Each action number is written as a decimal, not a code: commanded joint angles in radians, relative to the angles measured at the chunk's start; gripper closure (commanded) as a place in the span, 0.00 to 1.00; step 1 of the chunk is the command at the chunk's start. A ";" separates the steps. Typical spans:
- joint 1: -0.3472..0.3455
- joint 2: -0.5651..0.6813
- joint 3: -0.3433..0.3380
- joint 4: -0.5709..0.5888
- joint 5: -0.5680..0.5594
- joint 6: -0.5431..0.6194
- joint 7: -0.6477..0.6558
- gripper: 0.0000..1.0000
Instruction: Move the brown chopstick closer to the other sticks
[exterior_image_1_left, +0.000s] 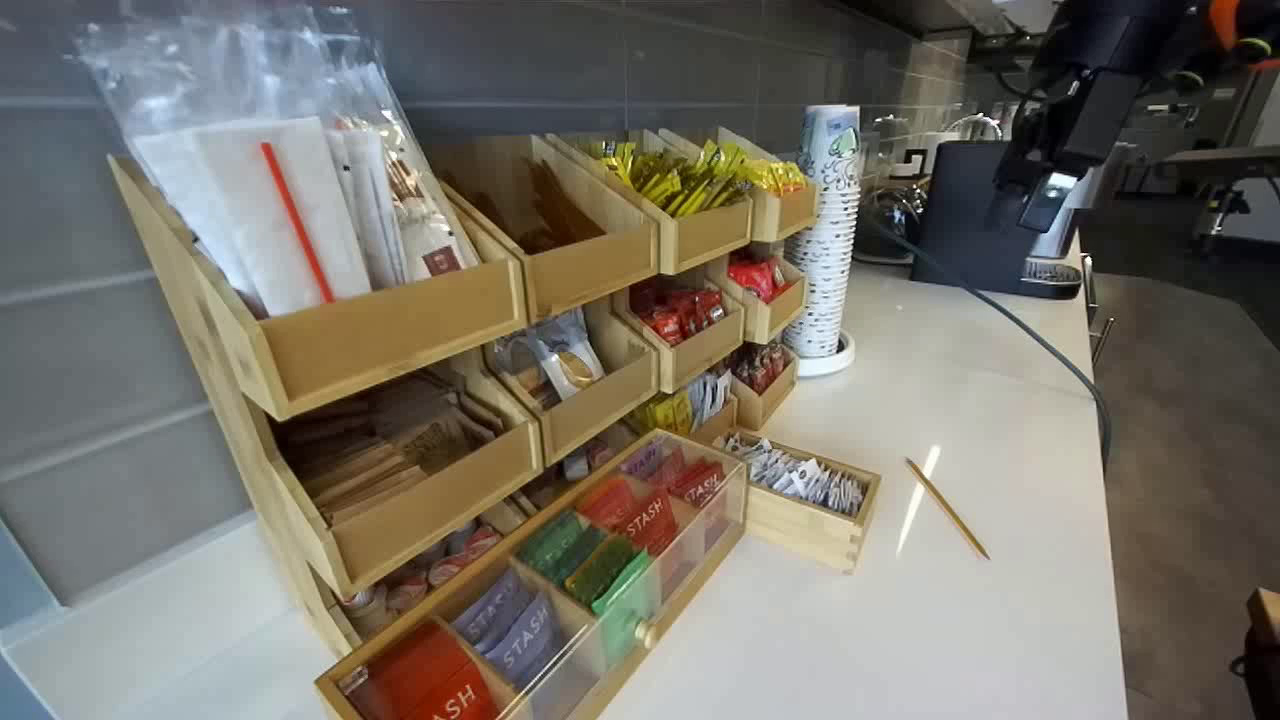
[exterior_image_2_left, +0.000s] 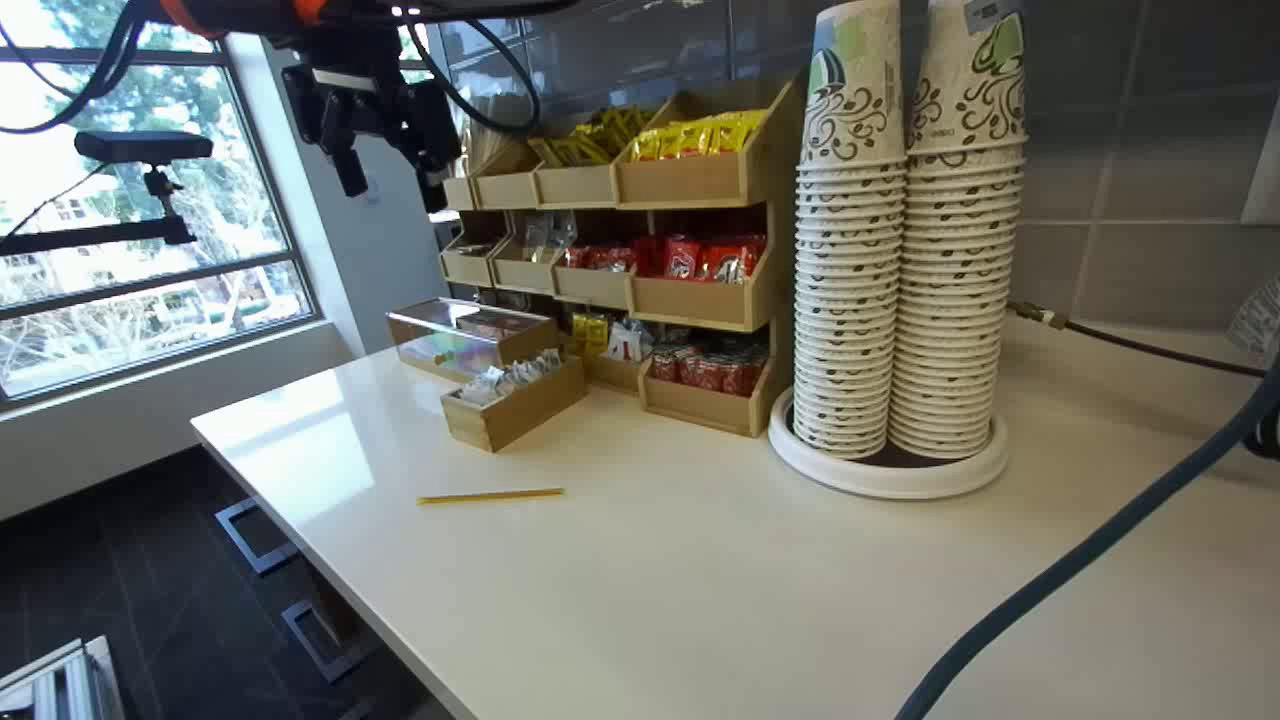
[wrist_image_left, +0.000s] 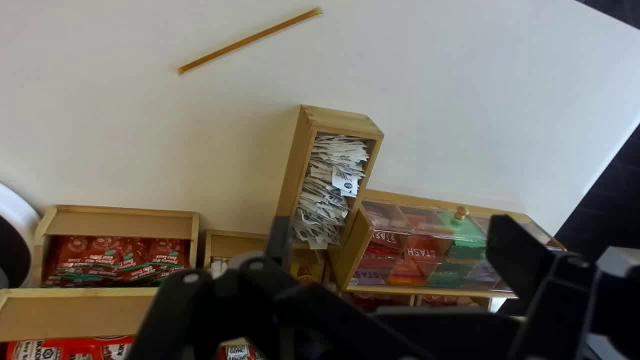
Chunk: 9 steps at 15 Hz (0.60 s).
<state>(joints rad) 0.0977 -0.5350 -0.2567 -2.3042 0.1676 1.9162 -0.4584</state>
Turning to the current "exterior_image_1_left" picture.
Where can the grey background desk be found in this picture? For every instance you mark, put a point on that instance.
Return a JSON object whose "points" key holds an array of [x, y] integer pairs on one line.
{"points": [[1225, 160]]}

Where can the white wrapped straws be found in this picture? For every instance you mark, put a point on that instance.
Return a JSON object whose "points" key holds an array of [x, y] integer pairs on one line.
{"points": [[364, 201]]}

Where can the red straw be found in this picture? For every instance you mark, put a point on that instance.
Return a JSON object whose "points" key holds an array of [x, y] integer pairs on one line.
{"points": [[296, 220]]}

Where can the yellow and white packets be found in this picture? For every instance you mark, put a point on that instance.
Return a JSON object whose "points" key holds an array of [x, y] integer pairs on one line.
{"points": [[694, 402]]}

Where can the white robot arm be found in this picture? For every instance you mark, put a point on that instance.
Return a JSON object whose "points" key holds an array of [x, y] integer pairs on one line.
{"points": [[1106, 33]]}

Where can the brown paper packets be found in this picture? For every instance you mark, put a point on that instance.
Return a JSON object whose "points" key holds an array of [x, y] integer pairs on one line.
{"points": [[380, 446]]}

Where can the red packets pile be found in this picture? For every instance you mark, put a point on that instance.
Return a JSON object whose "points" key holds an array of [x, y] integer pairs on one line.
{"points": [[762, 367], [762, 277], [683, 311]]}

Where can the patterned paper cup stack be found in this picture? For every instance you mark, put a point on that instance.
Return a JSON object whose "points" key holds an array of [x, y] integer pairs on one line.
{"points": [[825, 241]]}

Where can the green tea bags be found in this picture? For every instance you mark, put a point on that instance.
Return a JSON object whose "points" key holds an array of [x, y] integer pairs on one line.
{"points": [[585, 565]]}

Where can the clear wrapped packets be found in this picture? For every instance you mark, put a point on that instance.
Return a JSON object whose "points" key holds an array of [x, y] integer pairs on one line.
{"points": [[552, 355]]}

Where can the white paper napkins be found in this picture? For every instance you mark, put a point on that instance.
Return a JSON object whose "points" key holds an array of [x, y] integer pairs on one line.
{"points": [[246, 212]]}

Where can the orange red tea bags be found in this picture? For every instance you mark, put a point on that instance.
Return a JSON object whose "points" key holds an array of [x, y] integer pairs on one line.
{"points": [[424, 681]]}

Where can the silver white packets pile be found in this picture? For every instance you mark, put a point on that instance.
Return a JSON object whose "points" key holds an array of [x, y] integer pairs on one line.
{"points": [[800, 474]]}

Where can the small wooden box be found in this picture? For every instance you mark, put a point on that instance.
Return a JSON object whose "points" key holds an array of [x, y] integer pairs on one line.
{"points": [[800, 524]]}

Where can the wooden tiered organizer shelf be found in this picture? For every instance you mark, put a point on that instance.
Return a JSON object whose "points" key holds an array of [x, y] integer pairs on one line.
{"points": [[385, 333]]}

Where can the white round cup holder base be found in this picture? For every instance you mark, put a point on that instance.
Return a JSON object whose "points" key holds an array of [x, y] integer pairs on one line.
{"points": [[831, 360]]}

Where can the purple tea bags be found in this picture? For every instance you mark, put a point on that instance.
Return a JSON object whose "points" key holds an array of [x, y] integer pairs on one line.
{"points": [[515, 625]]}

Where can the clear plastic bag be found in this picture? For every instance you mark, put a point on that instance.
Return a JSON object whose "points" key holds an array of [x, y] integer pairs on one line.
{"points": [[201, 80]]}

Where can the maroon tea bags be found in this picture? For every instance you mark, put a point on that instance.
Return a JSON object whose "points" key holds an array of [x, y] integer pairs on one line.
{"points": [[675, 474]]}

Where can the wooden tea box clear lid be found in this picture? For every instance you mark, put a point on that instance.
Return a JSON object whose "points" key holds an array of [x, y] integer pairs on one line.
{"points": [[705, 524]]}

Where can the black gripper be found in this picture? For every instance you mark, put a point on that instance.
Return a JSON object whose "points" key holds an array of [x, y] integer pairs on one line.
{"points": [[1099, 123]]}

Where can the black and white coffee machine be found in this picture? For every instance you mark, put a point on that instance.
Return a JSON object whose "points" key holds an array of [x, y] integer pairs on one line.
{"points": [[960, 224]]}

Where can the brown chopstick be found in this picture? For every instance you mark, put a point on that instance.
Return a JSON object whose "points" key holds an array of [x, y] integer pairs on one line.
{"points": [[944, 508]]}

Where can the mixed small packets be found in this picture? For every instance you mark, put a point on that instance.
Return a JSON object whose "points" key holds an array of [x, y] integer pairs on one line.
{"points": [[424, 565]]}

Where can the brown labelled packets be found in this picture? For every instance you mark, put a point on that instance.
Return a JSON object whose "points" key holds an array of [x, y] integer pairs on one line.
{"points": [[433, 224]]}

